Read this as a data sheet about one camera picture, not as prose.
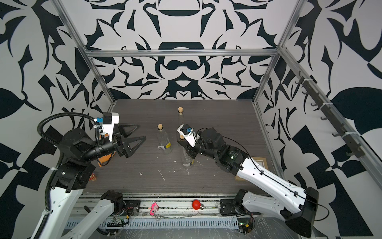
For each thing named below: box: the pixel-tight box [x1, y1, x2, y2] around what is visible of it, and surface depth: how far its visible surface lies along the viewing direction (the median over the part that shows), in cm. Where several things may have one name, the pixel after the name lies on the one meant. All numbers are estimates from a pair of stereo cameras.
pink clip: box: [149, 202, 160, 217], surface depth 76 cm
